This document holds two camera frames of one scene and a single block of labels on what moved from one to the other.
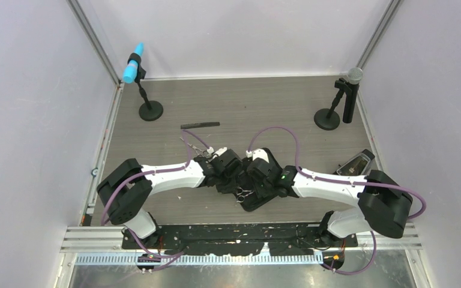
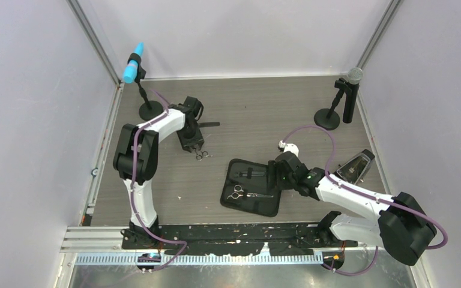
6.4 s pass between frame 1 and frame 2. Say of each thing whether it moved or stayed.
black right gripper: moved
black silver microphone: stayed
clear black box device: stayed
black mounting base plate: stayed
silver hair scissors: moved
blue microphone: stayed
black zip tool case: moved
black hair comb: stayed
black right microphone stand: stayed
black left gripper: moved
